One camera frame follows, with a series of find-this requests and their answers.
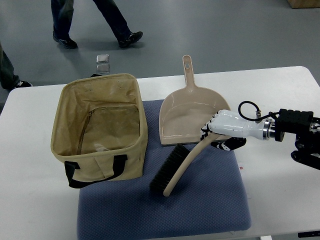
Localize upper metal floor plate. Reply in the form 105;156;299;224
96;54;110;63

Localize lower metal floor plate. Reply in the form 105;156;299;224
96;63;110;74

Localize seated person leg and shoe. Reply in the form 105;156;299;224
0;45;33;91

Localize cardboard box corner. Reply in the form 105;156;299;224
287;0;320;9

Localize metal floor plate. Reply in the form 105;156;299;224
96;63;110;74
96;54;110;63

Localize yellow fabric bag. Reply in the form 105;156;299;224
50;73;148;189

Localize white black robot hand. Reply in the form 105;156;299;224
200;109;273;151

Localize pink hand broom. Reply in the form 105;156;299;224
149;133;220;197

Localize walking person legs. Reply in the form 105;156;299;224
50;0;143;49

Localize blue quilted mat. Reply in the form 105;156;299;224
77;100;251;240

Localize pink dustpan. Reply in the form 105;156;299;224
159;55;231;145

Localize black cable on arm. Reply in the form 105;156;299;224
237;100;281;123

